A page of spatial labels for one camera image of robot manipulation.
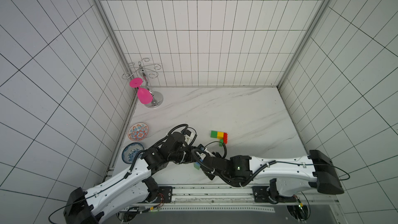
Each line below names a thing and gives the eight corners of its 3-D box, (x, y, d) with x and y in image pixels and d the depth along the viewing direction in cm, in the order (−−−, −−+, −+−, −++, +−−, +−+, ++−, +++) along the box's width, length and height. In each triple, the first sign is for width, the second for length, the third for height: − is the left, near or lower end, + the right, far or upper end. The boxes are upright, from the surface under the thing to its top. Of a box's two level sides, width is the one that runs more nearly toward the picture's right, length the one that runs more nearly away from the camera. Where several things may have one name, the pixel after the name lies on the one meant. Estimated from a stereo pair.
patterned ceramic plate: (128, 141, 92) (126, 138, 89) (133, 125, 99) (131, 122, 96) (145, 141, 92) (143, 138, 89) (149, 126, 99) (148, 122, 96)
